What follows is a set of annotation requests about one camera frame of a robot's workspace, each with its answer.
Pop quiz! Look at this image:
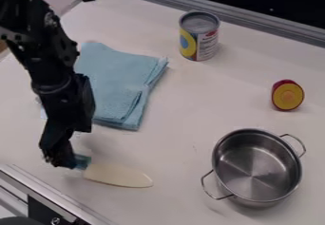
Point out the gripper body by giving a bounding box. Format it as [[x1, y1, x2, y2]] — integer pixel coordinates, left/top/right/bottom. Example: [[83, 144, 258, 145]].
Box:
[[31, 73, 97, 169]]

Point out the cream toy knife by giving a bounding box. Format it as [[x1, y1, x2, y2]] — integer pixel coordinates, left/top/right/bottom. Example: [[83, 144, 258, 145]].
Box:
[[72, 153, 155, 189]]

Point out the blue cloth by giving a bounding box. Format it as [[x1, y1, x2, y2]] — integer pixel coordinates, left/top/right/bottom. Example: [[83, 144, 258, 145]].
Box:
[[39, 42, 171, 132]]

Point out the can with colourful label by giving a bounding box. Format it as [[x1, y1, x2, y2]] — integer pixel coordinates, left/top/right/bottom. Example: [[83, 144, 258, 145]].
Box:
[[178, 10, 222, 62]]

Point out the silver pot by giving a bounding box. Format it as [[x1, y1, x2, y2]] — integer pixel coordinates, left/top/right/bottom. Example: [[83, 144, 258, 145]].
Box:
[[199, 127, 308, 209]]

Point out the red and yellow toy fruit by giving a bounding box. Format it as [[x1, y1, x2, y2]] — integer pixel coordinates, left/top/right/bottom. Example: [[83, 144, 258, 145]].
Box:
[[270, 79, 306, 112]]

